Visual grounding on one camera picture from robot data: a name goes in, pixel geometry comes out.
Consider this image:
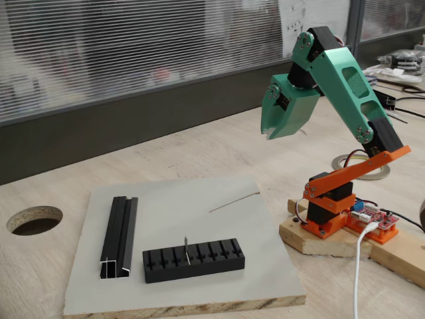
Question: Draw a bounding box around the wooden mounting block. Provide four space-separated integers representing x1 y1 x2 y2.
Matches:
278 198 373 261

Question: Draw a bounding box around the black power cable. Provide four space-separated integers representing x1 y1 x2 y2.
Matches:
380 207 425 233

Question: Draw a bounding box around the long black frame profile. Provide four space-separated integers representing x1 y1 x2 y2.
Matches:
375 88 398 112

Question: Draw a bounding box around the tape roll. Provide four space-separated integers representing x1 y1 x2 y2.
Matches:
331 150 392 181

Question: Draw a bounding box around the grey chipboard panel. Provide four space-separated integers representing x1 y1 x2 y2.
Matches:
62 175 307 316

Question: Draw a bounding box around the black slotted holder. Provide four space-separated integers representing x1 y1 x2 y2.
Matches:
142 237 246 284

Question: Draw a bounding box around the white plastic part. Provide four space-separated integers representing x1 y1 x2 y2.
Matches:
360 64 423 86

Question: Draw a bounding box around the white USB cable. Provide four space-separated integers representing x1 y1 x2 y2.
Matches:
351 221 378 319

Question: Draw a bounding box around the printed paper sheet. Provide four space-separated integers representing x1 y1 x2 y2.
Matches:
278 0 352 59

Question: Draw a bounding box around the black ribbed device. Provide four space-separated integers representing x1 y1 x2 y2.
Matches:
378 49 425 72

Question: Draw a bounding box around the black hex key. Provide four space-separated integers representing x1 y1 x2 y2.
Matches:
386 111 409 124

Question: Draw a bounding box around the wooden plank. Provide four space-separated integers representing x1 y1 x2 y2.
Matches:
345 229 425 290

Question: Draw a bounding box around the black aluminium profile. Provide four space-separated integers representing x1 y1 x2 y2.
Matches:
99 196 139 282

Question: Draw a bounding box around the red controller board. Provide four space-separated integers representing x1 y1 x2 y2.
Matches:
348 197 398 231

